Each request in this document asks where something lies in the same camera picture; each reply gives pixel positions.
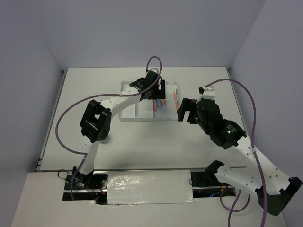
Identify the orange highlighter pen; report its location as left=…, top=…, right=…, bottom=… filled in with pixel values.
left=173, top=90, right=178, bottom=110

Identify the pink highlighter cap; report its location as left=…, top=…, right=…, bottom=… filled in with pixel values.
left=153, top=100, right=158, bottom=112

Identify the blue highlighter marker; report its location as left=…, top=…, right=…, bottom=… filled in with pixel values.
left=156, top=99, right=163, bottom=109

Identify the blue ink jar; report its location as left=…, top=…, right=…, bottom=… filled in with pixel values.
left=100, top=135, right=110, bottom=144

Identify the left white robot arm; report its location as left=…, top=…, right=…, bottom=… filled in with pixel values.
left=72, top=70, right=166, bottom=189

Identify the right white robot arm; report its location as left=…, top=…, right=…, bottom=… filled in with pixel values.
left=177, top=98, right=303, bottom=216

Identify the white compartment tray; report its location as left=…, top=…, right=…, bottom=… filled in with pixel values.
left=118, top=82, right=179, bottom=122

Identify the silver foil panel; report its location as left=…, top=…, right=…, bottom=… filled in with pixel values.
left=107, top=170, right=195, bottom=205

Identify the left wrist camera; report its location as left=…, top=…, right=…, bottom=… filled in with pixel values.
left=147, top=68, right=159, bottom=74

